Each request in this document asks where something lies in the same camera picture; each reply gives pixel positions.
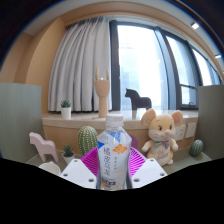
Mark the pink wooden horse figure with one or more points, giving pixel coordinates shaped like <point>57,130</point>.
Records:
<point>45,146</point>

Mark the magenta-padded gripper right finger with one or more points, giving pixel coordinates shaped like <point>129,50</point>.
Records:
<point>148,171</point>

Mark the wooden window ledge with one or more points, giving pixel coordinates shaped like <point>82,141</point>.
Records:
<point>66,131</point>

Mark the ceiling lights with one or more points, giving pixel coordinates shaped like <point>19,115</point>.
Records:
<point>195,25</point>

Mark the round green plush cactus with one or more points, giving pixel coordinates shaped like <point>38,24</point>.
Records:
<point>196,148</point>

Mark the light grey curtain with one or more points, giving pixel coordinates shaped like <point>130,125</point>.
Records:
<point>80,66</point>

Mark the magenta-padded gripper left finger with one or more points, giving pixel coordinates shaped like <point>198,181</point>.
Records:
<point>78,171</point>

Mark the beige mouse plush toy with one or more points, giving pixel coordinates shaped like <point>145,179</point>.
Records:
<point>161,133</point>

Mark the small succulent in white pot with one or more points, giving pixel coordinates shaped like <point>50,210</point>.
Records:
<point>68,157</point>
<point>66,112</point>

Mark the tall green plush cactus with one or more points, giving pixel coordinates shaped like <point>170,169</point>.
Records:
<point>87,140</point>

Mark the white wall socket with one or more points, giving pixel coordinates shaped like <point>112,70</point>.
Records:
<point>180,132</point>
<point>191,130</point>

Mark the wooden hand model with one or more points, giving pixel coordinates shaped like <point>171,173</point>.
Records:
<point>102,90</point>

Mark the dark-framed window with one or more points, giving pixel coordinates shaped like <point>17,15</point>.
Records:
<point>140,60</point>

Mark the green desk partition panel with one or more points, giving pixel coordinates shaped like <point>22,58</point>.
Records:
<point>211,116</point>
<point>18,120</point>

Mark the dark horse figure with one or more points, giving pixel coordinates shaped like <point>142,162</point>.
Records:
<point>140,101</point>

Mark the clear plastic drink bottle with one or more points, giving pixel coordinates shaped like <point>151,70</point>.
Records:
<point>113,156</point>

